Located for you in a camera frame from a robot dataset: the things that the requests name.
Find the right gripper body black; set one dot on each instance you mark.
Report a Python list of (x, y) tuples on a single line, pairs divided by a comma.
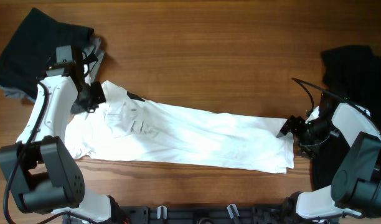
[(311, 134)]

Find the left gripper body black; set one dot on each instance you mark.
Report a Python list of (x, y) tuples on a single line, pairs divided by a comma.
[(91, 98)]

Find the white t-shirt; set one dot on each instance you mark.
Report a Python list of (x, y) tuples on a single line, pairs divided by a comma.
[(128, 128)]

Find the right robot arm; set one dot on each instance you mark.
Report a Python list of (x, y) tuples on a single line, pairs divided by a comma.
[(355, 189)]

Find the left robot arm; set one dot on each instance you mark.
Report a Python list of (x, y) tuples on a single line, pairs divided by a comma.
[(42, 177)]

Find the black unfolded garment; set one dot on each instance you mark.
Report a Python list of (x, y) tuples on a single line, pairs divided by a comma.
[(353, 72)]

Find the black folded shirt on stack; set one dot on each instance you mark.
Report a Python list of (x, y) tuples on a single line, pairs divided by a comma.
[(31, 47)]

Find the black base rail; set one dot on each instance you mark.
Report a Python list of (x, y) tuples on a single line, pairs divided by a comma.
[(258, 214)]

